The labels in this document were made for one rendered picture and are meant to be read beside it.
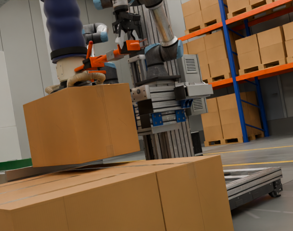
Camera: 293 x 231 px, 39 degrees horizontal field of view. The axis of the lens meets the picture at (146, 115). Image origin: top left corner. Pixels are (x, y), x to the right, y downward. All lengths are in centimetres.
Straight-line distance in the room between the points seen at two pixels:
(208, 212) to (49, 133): 104
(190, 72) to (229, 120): 739
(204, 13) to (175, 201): 940
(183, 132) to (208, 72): 775
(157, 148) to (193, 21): 839
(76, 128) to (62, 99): 18
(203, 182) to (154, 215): 31
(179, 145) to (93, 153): 99
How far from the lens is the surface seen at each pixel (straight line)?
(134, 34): 207
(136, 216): 160
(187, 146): 308
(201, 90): 280
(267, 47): 987
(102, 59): 220
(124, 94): 235
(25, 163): 389
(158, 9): 259
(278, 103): 1116
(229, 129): 1053
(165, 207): 169
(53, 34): 252
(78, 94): 218
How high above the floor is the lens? 72
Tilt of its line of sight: 2 degrees up
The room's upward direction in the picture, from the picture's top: 10 degrees counter-clockwise
